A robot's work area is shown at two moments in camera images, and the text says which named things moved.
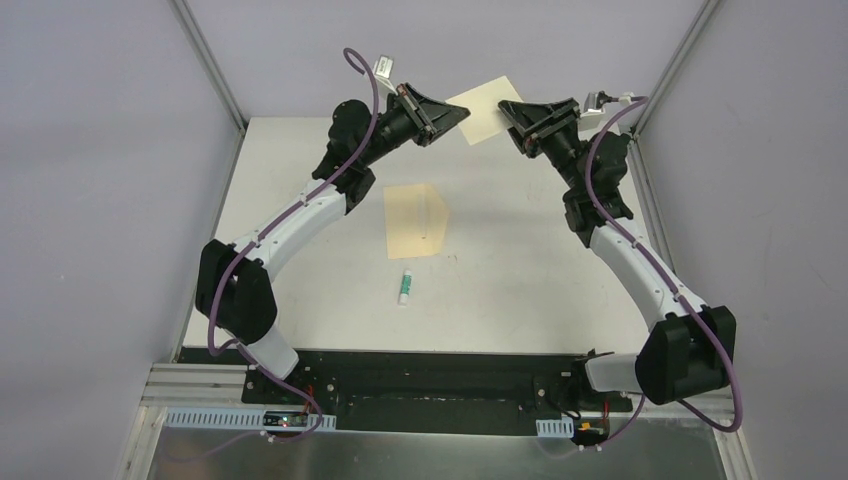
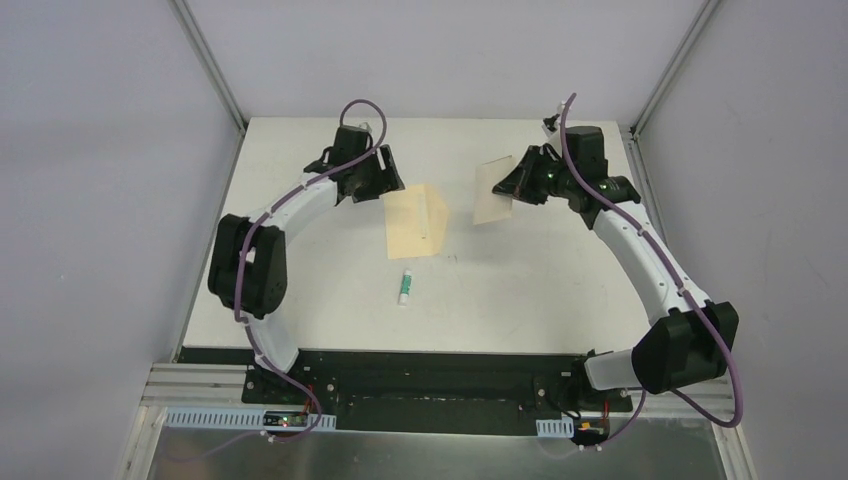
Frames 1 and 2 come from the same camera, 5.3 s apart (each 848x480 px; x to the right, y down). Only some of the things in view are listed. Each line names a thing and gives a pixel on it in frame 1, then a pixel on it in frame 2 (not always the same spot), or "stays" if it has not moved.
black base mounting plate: [494, 393] stays
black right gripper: [539, 123] to [519, 183]
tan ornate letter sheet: [486, 118] to [489, 205]
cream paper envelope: [416, 221] stays
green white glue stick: [405, 288] stays
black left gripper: [418, 114] to [374, 176]
